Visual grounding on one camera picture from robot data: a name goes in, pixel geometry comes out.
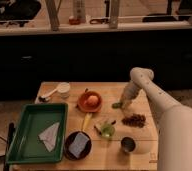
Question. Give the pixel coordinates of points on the bunch of dark grapes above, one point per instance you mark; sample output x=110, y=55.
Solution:
x=135, y=120

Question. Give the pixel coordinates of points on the white folded cloth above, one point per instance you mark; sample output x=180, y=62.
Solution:
x=49, y=136

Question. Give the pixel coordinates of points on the blue grey sponge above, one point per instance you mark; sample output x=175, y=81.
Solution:
x=78, y=145

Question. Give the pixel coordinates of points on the green pepper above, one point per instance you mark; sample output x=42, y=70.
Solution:
x=117, y=105

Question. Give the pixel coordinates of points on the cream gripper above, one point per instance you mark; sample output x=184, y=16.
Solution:
x=125, y=103

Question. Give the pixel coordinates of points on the green plastic tray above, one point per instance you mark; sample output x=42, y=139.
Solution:
x=26, y=146

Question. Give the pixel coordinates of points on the red object on ledge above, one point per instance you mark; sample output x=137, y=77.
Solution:
x=73, y=21

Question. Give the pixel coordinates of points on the black office chair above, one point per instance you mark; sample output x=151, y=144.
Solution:
x=18, y=12

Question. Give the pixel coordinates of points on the orange fruit in pan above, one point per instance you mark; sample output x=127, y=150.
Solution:
x=92, y=100

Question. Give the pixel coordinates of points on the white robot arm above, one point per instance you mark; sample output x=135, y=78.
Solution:
x=175, y=121

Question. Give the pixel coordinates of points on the orange pan with yellow handle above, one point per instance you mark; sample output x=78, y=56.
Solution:
x=86, y=109

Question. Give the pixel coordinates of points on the black pole beside table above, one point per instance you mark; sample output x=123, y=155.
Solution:
x=11, y=130

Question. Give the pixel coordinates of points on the dark round bowl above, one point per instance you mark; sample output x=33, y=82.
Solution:
x=69, y=140

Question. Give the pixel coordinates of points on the white cup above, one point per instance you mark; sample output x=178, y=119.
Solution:
x=64, y=89

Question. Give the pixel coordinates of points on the small metal cup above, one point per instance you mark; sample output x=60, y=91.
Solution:
x=128, y=145

